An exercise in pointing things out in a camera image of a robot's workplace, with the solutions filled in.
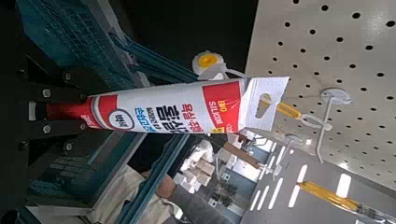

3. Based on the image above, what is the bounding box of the blue plastic crate with handle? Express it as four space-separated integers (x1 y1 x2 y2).
17 0 200 224

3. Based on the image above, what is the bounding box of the gray sleeved person's forearm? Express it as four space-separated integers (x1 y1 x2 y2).
169 185 237 224

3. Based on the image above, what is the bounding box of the red white glue tube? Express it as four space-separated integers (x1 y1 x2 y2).
46 76 290 135

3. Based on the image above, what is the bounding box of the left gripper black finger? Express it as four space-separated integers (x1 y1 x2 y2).
18 119 92 167
18 55 92 105

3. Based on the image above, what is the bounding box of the person's bare hand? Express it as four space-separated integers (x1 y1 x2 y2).
154 174 177 201

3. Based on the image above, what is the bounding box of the white pegboard hook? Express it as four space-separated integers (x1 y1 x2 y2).
274 133 303 181
315 88 353 164

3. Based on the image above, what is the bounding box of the white perforated pegboard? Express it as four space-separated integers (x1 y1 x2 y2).
244 0 396 190

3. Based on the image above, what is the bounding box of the brown cardboard box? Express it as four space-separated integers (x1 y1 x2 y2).
173 158 217 194

